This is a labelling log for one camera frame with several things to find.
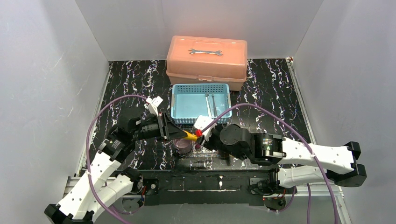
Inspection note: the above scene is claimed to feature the silver open-end wrench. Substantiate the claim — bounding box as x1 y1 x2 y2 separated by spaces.
188 49 223 56

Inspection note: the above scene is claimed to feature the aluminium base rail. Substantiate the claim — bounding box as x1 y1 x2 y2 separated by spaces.
58 176 352 224

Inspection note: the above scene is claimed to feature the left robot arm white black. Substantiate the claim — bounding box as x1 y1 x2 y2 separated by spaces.
44 107 188 224

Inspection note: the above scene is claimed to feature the yellow toothpaste tube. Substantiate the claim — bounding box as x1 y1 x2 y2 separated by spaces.
183 131 198 142

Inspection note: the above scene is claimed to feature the clear plastic tray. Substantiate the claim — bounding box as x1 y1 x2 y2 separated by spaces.
189 147 229 159

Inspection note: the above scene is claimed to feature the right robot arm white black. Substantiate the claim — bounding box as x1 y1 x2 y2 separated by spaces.
194 124 367 196

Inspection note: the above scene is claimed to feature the orange plastic toolbox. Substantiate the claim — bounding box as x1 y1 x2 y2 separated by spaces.
166 35 248 91

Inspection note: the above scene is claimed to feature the purple mug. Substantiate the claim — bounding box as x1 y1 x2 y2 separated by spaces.
172 139 192 154

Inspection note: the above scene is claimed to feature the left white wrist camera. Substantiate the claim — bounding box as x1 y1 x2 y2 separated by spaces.
144 96 163 117

